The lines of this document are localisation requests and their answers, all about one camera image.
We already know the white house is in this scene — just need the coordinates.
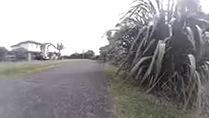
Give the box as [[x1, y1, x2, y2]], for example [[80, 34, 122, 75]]
[[6, 39, 59, 62]]

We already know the grass verge beside bushes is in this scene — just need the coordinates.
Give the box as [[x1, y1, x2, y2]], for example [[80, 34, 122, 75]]
[[104, 59, 209, 118]]

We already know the row of tall-leaved plants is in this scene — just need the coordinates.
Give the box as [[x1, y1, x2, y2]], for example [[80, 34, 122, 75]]
[[97, 0, 209, 118]]

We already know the grass lawn beside path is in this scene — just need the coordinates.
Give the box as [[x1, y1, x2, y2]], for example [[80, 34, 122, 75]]
[[0, 58, 77, 79]]

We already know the grey asphalt path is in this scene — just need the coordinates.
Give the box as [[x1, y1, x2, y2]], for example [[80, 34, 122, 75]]
[[0, 58, 118, 118]]

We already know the distant line of trees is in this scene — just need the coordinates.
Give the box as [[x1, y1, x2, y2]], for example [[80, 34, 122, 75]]
[[61, 49, 101, 61]]

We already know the palm tree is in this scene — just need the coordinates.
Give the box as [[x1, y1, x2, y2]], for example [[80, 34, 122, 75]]
[[56, 41, 66, 61]]

